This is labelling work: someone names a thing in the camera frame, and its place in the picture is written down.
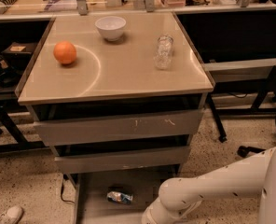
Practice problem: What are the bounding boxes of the redbull can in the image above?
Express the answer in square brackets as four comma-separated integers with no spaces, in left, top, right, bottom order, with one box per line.
[107,191,133,204]

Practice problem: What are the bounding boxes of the black box with label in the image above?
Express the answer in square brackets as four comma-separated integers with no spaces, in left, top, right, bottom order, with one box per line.
[2,42,36,70]

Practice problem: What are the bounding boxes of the white bowl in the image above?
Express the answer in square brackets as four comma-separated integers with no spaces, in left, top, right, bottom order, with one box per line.
[95,16,127,41]

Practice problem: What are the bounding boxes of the white sneaker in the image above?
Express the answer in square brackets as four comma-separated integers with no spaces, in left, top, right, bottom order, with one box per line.
[0,205,24,224]

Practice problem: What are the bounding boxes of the grey open bottom drawer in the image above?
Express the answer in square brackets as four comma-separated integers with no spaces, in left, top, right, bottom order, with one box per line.
[74,165,177,224]

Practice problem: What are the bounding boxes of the grey middle drawer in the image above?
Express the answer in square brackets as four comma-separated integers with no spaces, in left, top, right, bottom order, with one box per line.
[55,146,190,174]

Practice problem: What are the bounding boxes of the grey top drawer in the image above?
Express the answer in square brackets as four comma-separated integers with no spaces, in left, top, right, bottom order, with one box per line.
[34,109,203,146]

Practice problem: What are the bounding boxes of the black office chair base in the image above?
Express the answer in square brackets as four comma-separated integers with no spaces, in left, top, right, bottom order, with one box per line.
[237,146,264,158]

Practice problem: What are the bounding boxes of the grey drawer cabinet with counter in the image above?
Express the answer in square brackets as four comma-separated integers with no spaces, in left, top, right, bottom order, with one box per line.
[17,12,214,224]

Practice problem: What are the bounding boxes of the orange fruit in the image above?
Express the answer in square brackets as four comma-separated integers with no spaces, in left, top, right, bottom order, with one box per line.
[53,41,76,64]

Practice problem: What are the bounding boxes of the black cable on floor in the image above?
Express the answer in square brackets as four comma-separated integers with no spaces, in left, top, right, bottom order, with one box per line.
[60,174,76,205]

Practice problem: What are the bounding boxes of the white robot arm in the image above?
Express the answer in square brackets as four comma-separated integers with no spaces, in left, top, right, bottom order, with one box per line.
[141,147,276,224]

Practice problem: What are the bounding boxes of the black desk leg with caster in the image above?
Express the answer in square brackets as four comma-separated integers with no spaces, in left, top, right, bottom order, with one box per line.
[206,93,227,143]

